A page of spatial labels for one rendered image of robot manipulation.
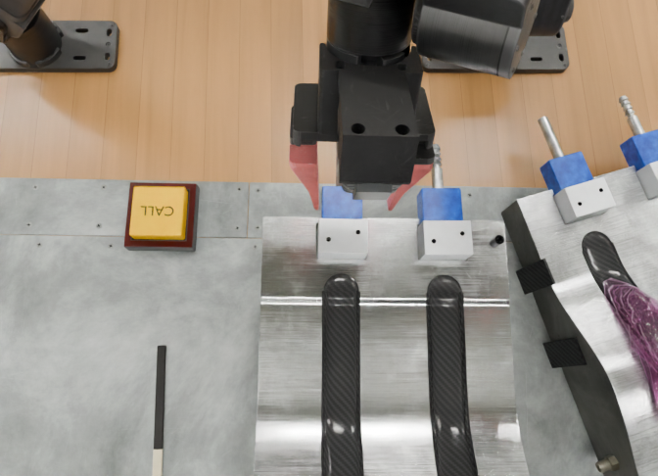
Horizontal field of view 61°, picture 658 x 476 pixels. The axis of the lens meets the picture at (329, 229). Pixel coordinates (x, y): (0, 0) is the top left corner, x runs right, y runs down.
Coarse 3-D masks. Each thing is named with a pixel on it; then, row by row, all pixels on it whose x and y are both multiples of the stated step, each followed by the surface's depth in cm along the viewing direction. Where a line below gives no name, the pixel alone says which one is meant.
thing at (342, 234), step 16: (336, 144) 62; (336, 160) 62; (336, 176) 61; (336, 192) 59; (336, 208) 59; (352, 208) 59; (320, 224) 57; (336, 224) 57; (352, 224) 57; (320, 240) 57; (336, 240) 57; (352, 240) 57; (320, 256) 58; (336, 256) 58; (352, 256) 58
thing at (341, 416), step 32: (352, 288) 59; (448, 288) 59; (352, 320) 58; (448, 320) 59; (352, 352) 57; (448, 352) 58; (352, 384) 57; (448, 384) 58; (352, 416) 56; (448, 416) 57; (352, 448) 54; (448, 448) 55
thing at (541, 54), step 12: (540, 36) 77; (552, 36) 77; (564, 36) 77; (528, 48) 76; (540, 48) 76; (552, 48) 76; (564, 48) 76; (420, 60) 76; (432, 60) 75; (528, 60) 76; (540, 60) 76; (552, 60) 76; (564, 60) 76; (456, 72) 76; (468, 72) 76; (480, 72) 76; (516, 72) 76; (528, 72) 76; (540, 72) 76; (552, 72) 76
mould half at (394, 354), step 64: (384, 256) 59; (320, 320) 58; (384, 320) 58; (320, 384) 56; (384, 384) 57; (512, 384) 57; (256, 448) 54; (320, 448) 54; (384, 448) 54; (512, 448) 55
